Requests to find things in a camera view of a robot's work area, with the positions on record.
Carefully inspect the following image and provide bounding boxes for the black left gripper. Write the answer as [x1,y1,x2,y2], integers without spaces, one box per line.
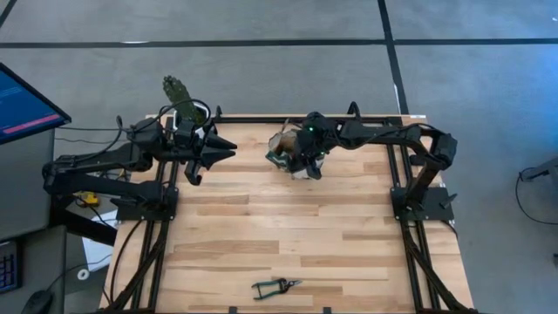
[172,119,239,174]

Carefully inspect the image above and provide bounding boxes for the beige green gardening bag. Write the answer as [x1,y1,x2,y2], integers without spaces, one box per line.
[266,119,327,181]

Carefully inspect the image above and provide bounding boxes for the green straight-blade garden shears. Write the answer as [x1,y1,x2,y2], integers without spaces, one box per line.
[251,277,303,301]

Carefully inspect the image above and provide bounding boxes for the white plant pot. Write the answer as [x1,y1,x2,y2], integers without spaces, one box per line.
[172,102,215,145]

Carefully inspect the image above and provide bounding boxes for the green cactus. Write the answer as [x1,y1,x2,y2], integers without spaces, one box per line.
[162,75,206,126]

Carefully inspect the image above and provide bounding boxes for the yellow device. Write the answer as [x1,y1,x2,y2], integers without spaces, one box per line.
[76,189,101,208]

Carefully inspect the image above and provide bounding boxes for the black cart leg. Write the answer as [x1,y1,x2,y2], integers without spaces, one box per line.
[51,204,119,246]

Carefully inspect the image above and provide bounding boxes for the white paper sheet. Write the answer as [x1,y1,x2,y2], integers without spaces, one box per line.
[81,211,119,274]

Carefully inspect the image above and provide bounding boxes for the grey desk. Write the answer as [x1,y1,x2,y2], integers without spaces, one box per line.
[0,128,67,314]

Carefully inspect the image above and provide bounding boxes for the computer monitor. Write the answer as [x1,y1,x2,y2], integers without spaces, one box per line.
[0,62,73,146]

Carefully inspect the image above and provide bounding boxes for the black computer mouse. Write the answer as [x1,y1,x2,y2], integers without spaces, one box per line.
[21,290,54,314]

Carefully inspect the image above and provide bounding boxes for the black keyboard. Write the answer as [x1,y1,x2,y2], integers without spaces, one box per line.
[0,238,22,294]

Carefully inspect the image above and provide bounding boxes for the black aluminium table frame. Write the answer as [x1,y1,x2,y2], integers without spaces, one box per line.
[99,102,480,314]

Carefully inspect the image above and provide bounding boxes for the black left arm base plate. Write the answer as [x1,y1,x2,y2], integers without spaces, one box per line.
[111,187,180,222]

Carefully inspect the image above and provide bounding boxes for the black floor cable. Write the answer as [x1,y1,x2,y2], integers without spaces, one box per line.
[55,137,127,146]

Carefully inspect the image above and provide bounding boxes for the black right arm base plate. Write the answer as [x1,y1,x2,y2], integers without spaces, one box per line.
[391,186,459,222]

